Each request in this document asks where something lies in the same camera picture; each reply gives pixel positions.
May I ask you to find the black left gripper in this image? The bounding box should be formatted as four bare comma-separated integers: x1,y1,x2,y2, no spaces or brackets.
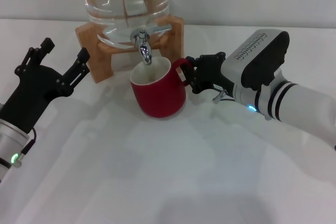
0,37,91,134

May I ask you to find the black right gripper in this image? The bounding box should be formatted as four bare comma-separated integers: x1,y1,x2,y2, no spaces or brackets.
182,51,236,99

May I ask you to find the red cup white inside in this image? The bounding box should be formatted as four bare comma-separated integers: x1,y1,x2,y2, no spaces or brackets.
130,56,195,119

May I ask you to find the chrome faucet with lever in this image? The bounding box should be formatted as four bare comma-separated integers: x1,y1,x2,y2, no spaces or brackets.
130,24,173,66

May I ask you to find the metal wing bolt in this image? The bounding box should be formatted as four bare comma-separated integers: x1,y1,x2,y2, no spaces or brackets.
212,88,228,103

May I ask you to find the wooden dispenser stand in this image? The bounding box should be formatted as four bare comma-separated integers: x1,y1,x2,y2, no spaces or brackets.
75,16,185,84

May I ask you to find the white black wrist camera box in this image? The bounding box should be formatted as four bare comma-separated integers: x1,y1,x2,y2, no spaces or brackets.
222,29,291,91

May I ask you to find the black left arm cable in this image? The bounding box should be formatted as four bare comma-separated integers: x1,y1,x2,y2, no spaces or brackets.
20,127,38,157

